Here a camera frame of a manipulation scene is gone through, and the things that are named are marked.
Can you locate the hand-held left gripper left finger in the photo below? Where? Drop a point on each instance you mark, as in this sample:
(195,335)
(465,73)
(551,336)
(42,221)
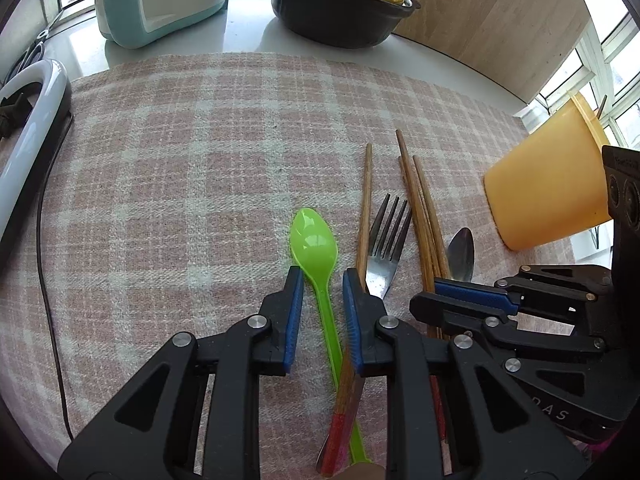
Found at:
(294,320)

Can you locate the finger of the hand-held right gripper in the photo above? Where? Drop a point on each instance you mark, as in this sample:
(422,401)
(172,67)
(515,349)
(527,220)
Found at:
(470,294)
(450,312)

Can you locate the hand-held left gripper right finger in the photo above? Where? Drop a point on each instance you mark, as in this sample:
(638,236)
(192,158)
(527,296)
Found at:
(351,320)

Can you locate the metal spoon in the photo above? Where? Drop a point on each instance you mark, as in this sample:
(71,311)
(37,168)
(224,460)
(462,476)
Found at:
(460,255)

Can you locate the metal fork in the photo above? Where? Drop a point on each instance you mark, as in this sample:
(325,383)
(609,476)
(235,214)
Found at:
(382,270)

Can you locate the wooden chopstick with red end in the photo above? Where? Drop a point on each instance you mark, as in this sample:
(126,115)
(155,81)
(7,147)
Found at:
(402,142)
(418,230)
(437,230)
(364,210)

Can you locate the green plastic spoon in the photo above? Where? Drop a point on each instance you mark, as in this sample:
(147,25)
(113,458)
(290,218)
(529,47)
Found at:
(312,245)

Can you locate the orange plastic cup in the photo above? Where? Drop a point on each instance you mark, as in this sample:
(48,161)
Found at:
(545,190)

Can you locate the pink plaid tablecloth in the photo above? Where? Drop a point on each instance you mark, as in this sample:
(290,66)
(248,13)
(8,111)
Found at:
(200,160)

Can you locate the pink garment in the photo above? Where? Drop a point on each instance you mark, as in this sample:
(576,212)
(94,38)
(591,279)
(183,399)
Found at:
(597,447)

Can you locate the light wooden board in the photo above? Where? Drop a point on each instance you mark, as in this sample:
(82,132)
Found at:
(500,20)

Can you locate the black casserole pot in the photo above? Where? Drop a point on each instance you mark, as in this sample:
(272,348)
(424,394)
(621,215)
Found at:
(330,20)

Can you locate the teal and white kitchen appliance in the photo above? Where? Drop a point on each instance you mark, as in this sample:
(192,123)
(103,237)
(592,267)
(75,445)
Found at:
(125,15)

